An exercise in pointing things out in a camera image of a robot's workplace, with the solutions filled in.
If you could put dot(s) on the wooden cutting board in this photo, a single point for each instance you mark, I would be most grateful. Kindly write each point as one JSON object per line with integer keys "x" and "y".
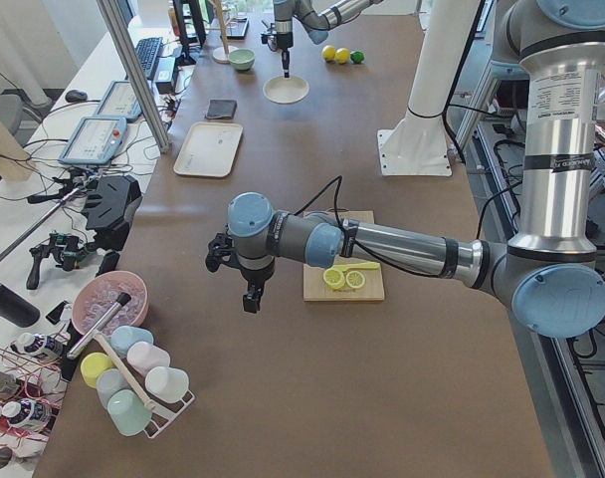
{"x": 315, "y": 290}

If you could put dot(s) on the lemon slice upper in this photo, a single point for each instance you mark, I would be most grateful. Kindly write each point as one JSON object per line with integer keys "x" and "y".
{"x": 334, "y": 278}

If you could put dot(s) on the blue teach pendant far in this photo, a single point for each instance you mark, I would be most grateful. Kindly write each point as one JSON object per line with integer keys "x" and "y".
{"x": 119, "y": 100}

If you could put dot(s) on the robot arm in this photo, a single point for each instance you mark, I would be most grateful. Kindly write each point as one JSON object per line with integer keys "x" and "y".
{"x": 545, "y": 274}
{"x": 316, "y": 24}

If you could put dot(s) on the lemon slice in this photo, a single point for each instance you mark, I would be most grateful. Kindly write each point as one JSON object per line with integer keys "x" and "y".
{"x": 334, "y": 278}
{"x": 354, "y": 279}

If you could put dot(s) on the white cup rack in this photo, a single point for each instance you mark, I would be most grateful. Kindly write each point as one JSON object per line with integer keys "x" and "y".
{"x": 134, "y": 410}

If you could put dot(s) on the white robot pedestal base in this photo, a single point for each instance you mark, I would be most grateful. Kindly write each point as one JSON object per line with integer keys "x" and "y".
{"x": 417, "y": 145}

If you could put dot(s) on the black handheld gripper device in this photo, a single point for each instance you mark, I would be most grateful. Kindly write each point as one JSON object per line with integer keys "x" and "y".
{"x": 67, "y": 251}

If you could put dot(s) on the yellow lemon near lime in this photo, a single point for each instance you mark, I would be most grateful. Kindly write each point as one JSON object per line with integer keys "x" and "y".
{"x": 342, "y": 55}

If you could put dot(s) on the light green bowl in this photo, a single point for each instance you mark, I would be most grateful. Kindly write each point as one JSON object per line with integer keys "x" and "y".
{"x": 242, "y": 60}

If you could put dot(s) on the blue teach pendant near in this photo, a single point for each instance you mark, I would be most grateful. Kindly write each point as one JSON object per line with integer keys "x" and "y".
{"x": 95, "y": 141}

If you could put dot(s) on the black keyboard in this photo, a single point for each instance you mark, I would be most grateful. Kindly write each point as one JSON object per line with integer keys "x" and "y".
{"x": 148, "y": 51}

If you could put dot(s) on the blue teach pendant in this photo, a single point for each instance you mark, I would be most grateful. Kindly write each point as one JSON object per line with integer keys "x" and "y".
{"x": 119, "y": 100}
{"x": 95, "y": 141}

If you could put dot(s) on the cream round plate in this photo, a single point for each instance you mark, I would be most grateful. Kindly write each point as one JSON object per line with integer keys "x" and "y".
{"x": 285, "y": 91}

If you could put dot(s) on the grey folded cloth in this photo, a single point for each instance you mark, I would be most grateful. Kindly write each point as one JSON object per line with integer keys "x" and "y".
{"x": 219, "y": 109}

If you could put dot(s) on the pink bowl with ice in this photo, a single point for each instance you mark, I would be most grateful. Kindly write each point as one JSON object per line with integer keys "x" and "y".
{"x": 101, "y": 293}

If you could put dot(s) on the cream rabbit tray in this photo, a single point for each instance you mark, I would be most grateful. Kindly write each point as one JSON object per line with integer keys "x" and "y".
{"x": 209, "y": 149}

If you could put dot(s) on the wooden cup stand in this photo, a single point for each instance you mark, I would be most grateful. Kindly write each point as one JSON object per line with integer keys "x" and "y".
{"x": 221, "y": 54}

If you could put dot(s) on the yellow lemon outer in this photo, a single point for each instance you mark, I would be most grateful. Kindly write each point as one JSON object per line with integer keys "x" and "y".
{"x": 328, "y": 53}

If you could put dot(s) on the lemon slice lower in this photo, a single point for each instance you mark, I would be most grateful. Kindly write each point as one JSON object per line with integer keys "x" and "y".
{"x": 354, "y": 279}

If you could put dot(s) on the green lime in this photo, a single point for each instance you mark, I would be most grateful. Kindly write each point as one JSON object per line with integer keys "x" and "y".
{"x": 357, "y": 57}

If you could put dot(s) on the yellow plastic knife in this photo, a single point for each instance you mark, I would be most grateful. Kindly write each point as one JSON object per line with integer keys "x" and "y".
{"x": 368, "y": 265}

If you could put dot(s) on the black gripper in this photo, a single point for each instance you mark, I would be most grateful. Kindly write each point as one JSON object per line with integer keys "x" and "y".
{"x": 256, "y": 274}
{"x": 284, "y": 42}

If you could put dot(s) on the aluminium frame post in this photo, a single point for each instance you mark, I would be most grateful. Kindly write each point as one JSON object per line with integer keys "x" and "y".
{"x": 118, "y": 31}

